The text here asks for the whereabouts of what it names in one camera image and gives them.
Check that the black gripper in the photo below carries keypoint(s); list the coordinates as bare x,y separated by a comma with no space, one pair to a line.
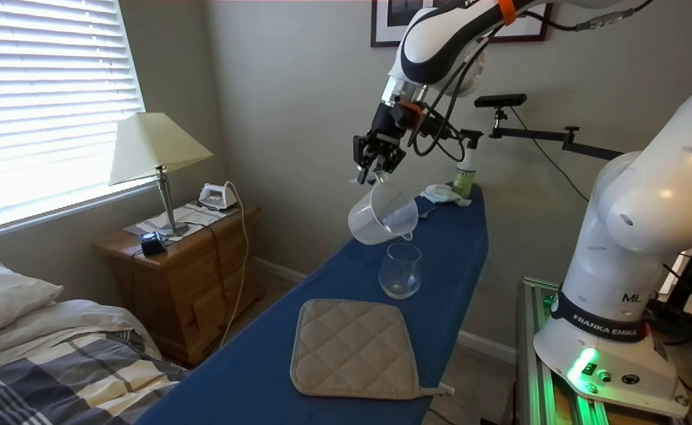
383,143

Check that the clear plastic measuring jug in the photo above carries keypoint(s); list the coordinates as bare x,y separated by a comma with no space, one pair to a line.
381,216

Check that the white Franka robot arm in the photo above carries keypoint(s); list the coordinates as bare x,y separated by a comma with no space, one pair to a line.
644,213

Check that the clear glass cup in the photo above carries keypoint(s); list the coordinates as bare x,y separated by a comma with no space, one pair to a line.
401,275

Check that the white towel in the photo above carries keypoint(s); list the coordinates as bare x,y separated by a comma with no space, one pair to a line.
442,194

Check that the green spray bottle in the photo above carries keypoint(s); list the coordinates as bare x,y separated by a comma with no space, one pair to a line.
465,181

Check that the small white device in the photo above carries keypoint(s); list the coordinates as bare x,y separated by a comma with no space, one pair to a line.
218,196

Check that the beige quilted pot holder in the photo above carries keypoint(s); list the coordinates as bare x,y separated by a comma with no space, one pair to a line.
352,350

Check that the pale nightstand mat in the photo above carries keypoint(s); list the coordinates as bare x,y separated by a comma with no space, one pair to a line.
187,216

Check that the table lamp with cream shade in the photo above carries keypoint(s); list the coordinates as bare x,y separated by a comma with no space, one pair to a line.
158,144

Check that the wooden nightstand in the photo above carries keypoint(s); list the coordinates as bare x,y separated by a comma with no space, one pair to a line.
180,292

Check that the blue ironing board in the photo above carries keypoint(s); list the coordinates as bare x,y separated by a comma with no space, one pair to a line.
258,370

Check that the small black alarm clock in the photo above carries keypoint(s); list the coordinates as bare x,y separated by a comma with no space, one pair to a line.
152,245

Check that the white window blinds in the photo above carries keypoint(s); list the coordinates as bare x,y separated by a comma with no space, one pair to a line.
47,102

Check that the white bed sheet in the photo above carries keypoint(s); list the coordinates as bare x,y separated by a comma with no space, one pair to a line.
53,321

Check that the plaid bed blanket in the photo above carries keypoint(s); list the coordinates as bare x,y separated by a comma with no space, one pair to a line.
62,386

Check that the white pillow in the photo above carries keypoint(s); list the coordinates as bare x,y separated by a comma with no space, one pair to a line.
3,298

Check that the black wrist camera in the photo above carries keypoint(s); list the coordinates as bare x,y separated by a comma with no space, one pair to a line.
413,111

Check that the black bar camera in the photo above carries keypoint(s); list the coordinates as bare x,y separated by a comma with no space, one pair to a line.
502,100

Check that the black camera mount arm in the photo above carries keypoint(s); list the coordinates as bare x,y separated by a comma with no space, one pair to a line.
550,136

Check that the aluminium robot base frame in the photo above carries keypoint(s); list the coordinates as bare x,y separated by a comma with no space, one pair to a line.
538,363

